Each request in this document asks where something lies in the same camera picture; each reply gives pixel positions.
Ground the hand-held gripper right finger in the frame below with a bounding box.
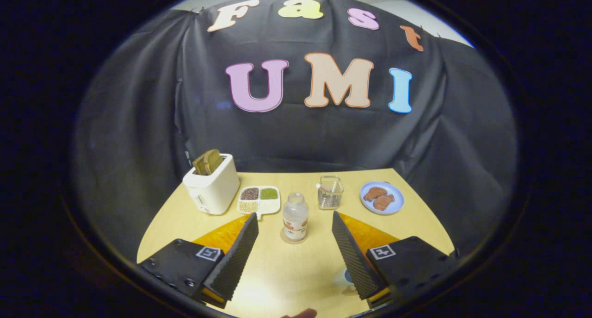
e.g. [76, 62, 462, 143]
[331, 211, 459, 308]

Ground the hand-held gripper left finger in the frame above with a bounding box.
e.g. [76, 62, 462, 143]
[137, 212, 259, 309]

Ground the white cup with wooden handle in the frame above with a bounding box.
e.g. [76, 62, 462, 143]
[333, 268, 357, 294]

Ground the round patterned coaster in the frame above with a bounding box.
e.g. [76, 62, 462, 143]
[280, 228, 308, 245]

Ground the clear juice bottle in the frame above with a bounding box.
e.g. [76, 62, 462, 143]
[282, 192, 309, 241]

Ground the light wooden table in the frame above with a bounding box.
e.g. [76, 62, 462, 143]
[136, 168, 456, 318]

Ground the white divided grain dish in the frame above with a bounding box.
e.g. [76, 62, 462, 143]
[237, 185, 281, 219]

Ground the clear square glass container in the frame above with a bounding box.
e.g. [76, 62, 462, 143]
[316, 175, 344, 211]

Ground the white toaster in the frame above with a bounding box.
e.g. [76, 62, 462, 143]
[182, 153, 241, 215]

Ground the light blue plate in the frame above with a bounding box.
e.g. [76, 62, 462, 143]
[360, 181, 405, 215]

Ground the brown toast slice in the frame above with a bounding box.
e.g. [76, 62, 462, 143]
[192, 149, 223, 176]

